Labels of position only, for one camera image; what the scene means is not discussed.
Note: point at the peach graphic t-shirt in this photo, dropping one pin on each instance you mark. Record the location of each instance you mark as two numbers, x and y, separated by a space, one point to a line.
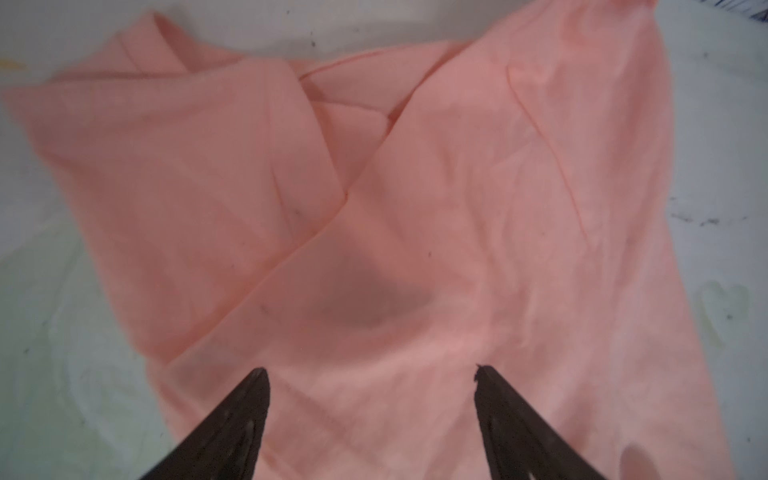
372 228

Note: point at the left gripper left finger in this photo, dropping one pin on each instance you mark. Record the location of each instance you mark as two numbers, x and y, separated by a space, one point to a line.
226 444

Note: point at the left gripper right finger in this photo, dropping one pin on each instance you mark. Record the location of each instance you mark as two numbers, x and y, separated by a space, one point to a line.
518 442

